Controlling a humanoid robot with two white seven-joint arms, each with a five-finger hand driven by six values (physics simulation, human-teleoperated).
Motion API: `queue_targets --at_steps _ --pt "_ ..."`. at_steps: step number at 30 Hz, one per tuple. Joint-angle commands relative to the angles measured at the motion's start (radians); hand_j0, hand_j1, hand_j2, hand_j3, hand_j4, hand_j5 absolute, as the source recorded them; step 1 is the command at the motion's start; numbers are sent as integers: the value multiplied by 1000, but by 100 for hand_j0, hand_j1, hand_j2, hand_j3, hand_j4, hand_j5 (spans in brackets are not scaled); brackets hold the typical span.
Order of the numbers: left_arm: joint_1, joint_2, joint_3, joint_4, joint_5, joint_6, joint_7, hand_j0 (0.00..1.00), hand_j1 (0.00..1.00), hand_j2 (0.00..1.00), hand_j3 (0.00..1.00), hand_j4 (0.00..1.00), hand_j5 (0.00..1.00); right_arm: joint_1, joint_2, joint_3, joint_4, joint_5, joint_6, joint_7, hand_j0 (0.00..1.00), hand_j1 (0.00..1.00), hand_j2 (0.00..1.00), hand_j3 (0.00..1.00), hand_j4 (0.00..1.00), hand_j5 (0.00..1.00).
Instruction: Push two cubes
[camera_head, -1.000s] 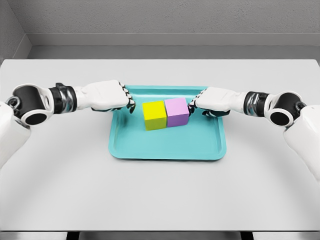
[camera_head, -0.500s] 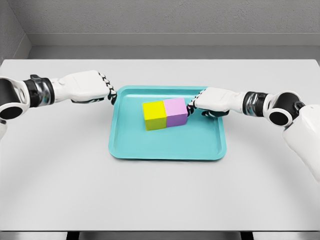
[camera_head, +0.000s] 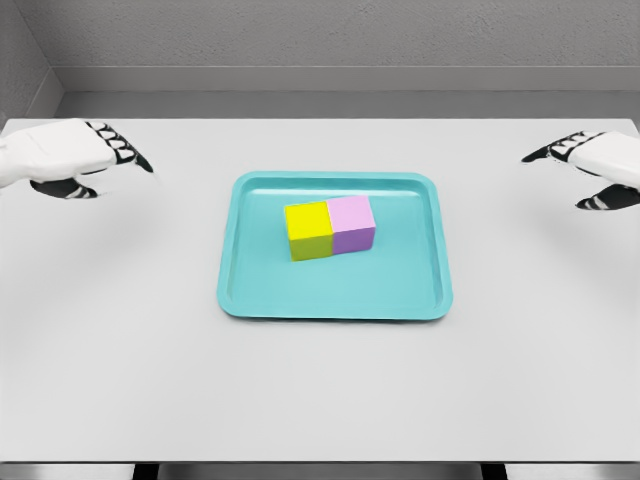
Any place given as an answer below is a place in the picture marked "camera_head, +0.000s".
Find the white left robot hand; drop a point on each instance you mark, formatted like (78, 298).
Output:
(65, 150)

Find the purple cube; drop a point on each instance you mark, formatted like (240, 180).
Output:
(352, 222)

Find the yellow cube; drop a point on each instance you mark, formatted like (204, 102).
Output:
(308, 230)

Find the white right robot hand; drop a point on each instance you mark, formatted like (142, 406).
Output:
(607, 160)

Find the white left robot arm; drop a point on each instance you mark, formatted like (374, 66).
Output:
(10, 160)

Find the teal rectangular tray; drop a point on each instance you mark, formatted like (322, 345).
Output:
(335, 280)

